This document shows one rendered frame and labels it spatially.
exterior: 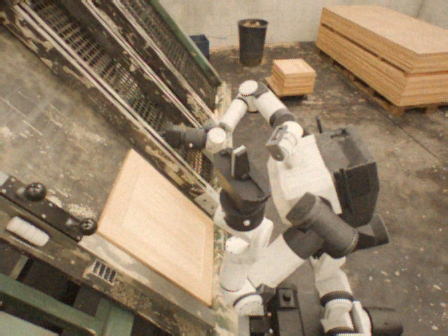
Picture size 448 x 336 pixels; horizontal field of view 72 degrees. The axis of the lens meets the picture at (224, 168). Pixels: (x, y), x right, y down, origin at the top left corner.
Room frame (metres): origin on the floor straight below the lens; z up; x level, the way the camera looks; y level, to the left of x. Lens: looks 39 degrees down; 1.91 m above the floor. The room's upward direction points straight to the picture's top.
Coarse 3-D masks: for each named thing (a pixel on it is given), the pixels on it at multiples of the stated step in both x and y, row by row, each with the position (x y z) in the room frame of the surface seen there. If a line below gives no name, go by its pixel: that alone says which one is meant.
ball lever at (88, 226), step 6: (66, 222) 0.46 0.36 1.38; (72, 222) 0.47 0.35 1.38; (84, 222) 0.41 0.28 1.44; (90, 222) 0.41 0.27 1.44; (96, 222) 0.42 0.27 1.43; (72, 228) 0.46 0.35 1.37; (78, 228) 0.41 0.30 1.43; (84, 228) 0.40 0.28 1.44; (90, 228) 0.40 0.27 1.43; (96, 228) 0.41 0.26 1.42; (84, 234) 0.40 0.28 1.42; (90, 234) 0.40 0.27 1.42
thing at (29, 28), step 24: (0, 0) 0.94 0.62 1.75; (24, 24) 0.94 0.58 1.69; (48, 48) 0.94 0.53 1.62; (72, 72) 0.94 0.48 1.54; (96, 96) 0.94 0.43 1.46; (120, 120) 0.94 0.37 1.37; (144, 144) 0.94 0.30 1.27; (168, 168) 0.94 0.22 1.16; (192, 192) 0.94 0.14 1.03; (216, 192) 1.00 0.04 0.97
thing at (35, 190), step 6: (30, 186) 0.41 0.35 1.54; (36, 186) 0.41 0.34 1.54; (42, 186) 0.42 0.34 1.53; (18, 192) 0.46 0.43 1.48; (24, 192) 0.41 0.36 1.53; (30, 192) 0.40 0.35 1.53; (36, 192) 0.41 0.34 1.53; (42, 192) 0.41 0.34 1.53; (24, 198) 0.46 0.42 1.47; (30, 198) 0.40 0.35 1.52; (36, 198) 0.40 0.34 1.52; (42, 198) 0.41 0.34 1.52
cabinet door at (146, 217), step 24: (144, 168) 0.86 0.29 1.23; (120, 192) 0.68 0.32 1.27; (144, 192) 0.76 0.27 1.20; (168, 192) 0.84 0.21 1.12; (120, 216) 0.61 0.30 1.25; (144, 216) 0.67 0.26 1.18; (168, 216) 0.74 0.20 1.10; (192, 216) 0.83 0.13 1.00; (120, 240) 0.54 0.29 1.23; (144, 240) 0.59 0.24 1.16; (168, 240) 0.65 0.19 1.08; (192, 240) 0.72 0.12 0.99; (144, 264) 0.52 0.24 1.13; (168, 264) 0.56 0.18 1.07; (192, 264) 0.63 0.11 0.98; (192, 288) 0.54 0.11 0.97
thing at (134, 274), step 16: (0, 176) 0.48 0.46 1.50; (0, 208) 0.44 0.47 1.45; (16, 208) 0.44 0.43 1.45; (32, 224) 0.44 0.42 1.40; (64, 240) 0.44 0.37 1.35; (96, 240) 0.48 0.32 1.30; (80, 256) 0.44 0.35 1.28; (96, 256) 0.44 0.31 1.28; (112, 256) 0.46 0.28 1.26; (128, 256) 0.49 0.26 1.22; (128, 272) 0.45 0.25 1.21; (144, 272) 0.47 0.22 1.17; (144, 288) 0.44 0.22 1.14; (160, 288) 0.46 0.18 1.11; (176, 288) 0.49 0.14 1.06; (176, 304) 0.44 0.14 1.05; (192, 304) 0.47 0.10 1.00; (192, 320) 0.44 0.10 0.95; (208, 320) 0.45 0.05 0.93
